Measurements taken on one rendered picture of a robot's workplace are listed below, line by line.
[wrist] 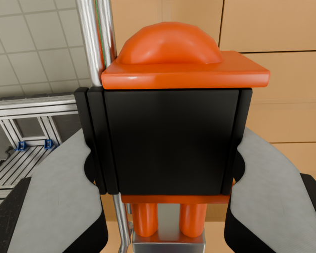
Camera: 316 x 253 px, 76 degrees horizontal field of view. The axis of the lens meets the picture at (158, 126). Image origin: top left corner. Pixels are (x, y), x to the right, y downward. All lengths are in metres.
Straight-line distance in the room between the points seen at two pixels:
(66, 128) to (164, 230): 1.27
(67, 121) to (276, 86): 1.14
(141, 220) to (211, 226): 0.28
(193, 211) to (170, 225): 0.04
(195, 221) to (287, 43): 0.79
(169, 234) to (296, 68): 0.83
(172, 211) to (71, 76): 1.35
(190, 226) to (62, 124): 1.29
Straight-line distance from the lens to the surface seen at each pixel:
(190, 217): 0.17
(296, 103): 1.01
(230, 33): 0.81
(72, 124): 1.39
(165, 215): 0.20
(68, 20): 1.42
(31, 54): 1.56
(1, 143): 1.72
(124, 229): 0.17
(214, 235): 0.46
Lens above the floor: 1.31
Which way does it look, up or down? 60 degrees down
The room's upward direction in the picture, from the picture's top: 179 degrees counter-clockwise
